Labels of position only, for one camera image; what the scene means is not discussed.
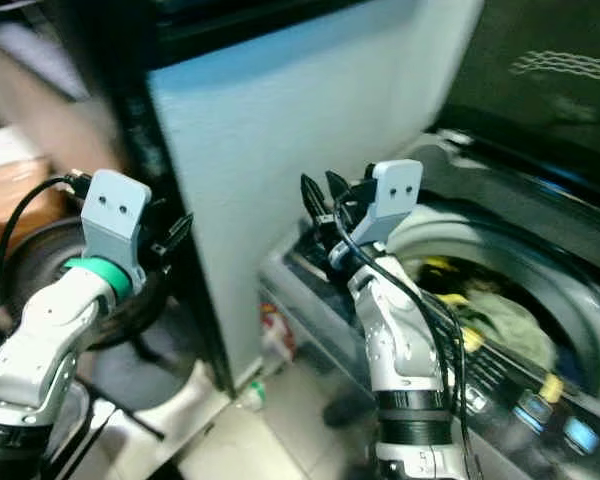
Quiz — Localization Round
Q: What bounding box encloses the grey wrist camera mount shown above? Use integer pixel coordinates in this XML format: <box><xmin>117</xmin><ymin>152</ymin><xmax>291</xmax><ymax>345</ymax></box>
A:
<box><xmin>82</xmin><ymin>168</ymin><xmax>153</xmax><ymax>293</ymax></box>
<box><xmin>360</xmin><ymin>158</ymin><xmax>425</xmax><ymax>248</ymax></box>

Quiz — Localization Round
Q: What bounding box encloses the yellow garment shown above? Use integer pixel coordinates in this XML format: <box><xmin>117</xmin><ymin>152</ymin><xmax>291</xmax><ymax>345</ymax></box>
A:
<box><xmin>422</xmin><ymin>258</ymin><xmax>486</xmax><ymax>353</ymax></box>

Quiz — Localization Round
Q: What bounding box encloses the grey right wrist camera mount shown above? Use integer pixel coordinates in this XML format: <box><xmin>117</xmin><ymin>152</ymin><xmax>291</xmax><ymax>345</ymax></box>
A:
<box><xmin>360</xmin><ymin>158</ymin><xmax>425</xmax><ymax>248</ymax></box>

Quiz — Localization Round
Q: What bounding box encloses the brown cardboard box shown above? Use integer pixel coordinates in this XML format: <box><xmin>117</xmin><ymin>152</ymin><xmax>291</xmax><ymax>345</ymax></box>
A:
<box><xmin>0</xmin><ymin>158</ymin><xmax>67</xmax><ymax>253</ymax></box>

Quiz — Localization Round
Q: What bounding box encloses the red printed package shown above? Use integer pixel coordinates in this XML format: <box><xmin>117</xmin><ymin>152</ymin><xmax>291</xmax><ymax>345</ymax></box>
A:
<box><xmin>260</xmin><ymin>300</ymin><xmax>297</xmax><ymax>363</ymax></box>

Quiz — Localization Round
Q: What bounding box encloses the small green-capped bottle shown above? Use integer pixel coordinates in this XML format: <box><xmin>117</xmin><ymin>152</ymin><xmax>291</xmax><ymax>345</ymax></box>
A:
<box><xmin>235</xmin><ymin>380</ymin><xmax>267</xmax><ymax>412</ymax></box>

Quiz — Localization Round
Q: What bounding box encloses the grey top-load washing machine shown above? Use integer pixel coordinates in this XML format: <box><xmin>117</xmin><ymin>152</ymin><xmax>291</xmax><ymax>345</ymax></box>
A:
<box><xmin>260</xmin><ymin>130</ymin><xmax>600</xmax><ymax>480</ymax></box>

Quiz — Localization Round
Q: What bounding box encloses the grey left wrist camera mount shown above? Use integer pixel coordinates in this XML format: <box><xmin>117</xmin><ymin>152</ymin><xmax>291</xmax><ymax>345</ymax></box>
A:
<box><xmin>82</xmin><ymin>168</ymin><xmax>153</xmax><ymax>293</ymax></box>

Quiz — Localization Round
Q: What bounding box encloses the pale green cloth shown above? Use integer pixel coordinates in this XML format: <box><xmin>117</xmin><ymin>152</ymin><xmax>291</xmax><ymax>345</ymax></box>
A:
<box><xmin>440</xmin><ymin>282</ymin><xmax>557</xmax><ymax>373</ymax></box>

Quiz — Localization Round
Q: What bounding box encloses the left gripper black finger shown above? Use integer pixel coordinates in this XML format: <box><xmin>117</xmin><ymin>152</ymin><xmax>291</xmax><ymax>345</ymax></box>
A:
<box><xmin>155</xmin><ymin>213</ymin><xmax>195</xmax><ymax>257</ymax></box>

